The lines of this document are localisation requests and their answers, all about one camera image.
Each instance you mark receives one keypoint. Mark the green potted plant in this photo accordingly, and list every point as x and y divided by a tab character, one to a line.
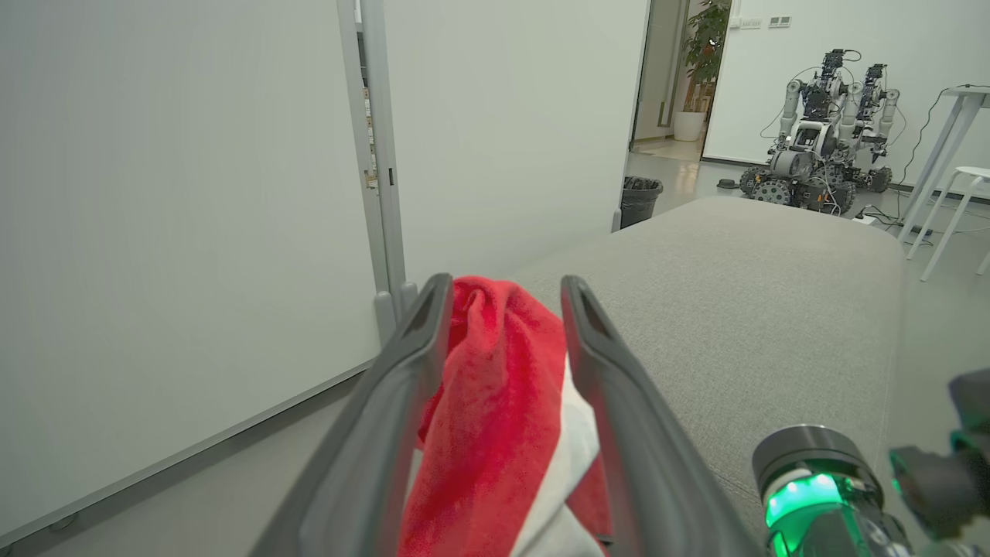
708	46

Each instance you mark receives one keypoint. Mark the red and white garment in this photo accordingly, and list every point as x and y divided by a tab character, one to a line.
495	402

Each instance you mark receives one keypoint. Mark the grey partition foot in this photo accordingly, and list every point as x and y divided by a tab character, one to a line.
385	316
407	295

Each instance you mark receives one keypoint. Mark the white table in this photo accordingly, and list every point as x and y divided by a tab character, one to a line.
963	99

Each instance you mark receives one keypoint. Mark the white power strip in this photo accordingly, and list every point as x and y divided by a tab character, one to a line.
865	220

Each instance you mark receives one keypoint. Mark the wide white partition panel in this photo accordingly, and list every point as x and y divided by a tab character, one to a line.
170	232

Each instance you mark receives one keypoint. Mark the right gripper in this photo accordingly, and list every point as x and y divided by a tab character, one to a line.
940	480

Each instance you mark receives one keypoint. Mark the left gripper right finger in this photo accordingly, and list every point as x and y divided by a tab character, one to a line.
642	449

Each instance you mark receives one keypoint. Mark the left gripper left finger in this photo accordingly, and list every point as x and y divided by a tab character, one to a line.
371	433

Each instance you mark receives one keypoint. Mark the grey wheeled robot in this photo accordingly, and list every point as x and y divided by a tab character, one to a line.
808	147
878	124

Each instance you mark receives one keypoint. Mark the black trash bin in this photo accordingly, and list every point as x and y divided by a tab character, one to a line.
640	201

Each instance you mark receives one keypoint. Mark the white plant pot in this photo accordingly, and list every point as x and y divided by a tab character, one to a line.
688	126

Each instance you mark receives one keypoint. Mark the grey fabric sofa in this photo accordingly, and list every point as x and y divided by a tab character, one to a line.
758	309

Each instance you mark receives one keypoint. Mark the white stool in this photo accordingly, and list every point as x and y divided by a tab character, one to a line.
971	176

